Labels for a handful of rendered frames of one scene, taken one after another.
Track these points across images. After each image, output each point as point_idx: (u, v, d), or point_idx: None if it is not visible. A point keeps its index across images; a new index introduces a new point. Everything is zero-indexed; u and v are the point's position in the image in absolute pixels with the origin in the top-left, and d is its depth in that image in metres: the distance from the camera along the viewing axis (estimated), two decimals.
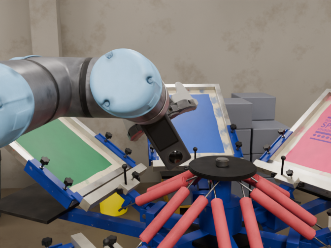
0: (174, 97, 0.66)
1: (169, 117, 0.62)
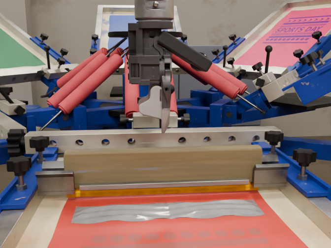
0: (151, 86, 0.76)
1: None
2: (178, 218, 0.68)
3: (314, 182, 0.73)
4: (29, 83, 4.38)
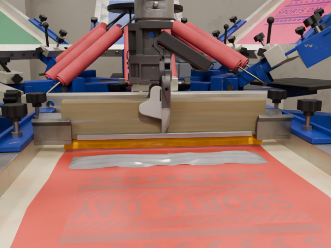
0: (151, 86, 0.76)
1: None
2: (179, 165, 0.65)
3: (319, 132, 0.71)
4: (29, 75, 4.36)
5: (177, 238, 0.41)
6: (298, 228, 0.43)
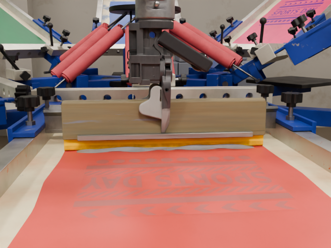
0: (152, 86, 0.75)
1: None
2: (174, 150, 0.74)
3: (301, 121, 0.79)
4: (31, 74, 4.44)
5: (171, 202, 0.49)
6: (272, 196, 0.51)
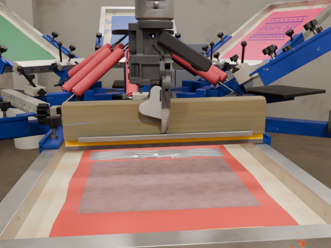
0: (152, 86, 0.75)
1: None
2: (163, 158, 0.98)
3: None
4: (36, 79, 4.68)
5: None
6: None
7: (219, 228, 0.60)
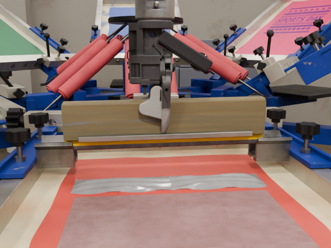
0: (152, 86, 0.75)
1: None
2: (179, 190, 0.67)
3: (318, 155, 0.72)
4: (29, 78, 4.37)
5: None
6: None
7: None
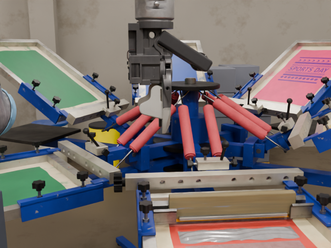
0: (151, 85, 0.76)
1: None
2: (246, 240, 1.08)
3: (330, 215, 1.13)
4: None
5: None
6: None
7: None
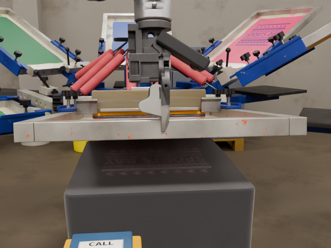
0: None
1: None
2: None
3: (234, 105, 1.28)
4: None
5: None
6: None
7: None
